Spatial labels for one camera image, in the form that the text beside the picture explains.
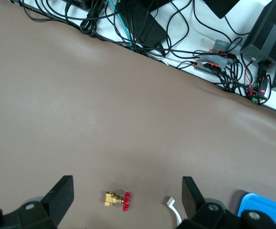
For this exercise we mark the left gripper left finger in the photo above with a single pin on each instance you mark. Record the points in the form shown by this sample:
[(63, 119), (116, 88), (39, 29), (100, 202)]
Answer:
[(54, 205)]

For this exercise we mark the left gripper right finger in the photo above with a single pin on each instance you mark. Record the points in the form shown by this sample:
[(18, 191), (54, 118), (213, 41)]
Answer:
[(195, 212)]

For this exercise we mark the blue plastic tray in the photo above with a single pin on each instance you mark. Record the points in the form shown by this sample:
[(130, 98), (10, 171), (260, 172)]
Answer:
[(271, 210)]

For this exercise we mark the white curved plastic clamp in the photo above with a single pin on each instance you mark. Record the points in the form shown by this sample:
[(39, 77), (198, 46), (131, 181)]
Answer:
[(173, 206)]

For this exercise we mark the green terminal plug connector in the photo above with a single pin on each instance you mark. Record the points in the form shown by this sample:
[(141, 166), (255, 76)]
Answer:
[(255, 99)]

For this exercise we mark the grey orange USB hub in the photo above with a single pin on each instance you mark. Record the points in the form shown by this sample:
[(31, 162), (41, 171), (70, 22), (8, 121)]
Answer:
[(211, 61), (223, 45)]

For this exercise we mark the black finned computer box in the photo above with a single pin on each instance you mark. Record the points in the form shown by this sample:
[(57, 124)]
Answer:
[(268, 35)]

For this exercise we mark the black power adapter brick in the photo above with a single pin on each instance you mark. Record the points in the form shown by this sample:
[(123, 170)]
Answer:
[(147, 26)]

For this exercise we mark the black flat device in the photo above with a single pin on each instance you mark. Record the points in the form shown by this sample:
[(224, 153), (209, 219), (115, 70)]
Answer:
[(223, 7)]

